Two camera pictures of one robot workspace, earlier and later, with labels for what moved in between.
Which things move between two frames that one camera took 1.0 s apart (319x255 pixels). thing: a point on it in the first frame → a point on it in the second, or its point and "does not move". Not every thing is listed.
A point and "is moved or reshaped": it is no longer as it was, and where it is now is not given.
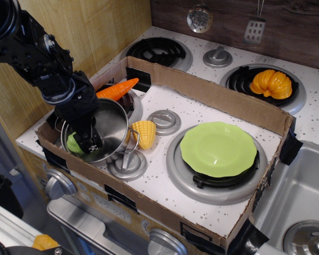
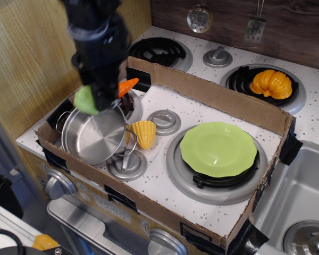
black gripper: [79, 112] → [99, 61]
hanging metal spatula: [254, 30] does not move
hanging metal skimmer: [200, 18] does not move
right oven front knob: [161, 242] does not move
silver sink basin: [297, 192] does not move
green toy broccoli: [73, 144] is moved or reshaped
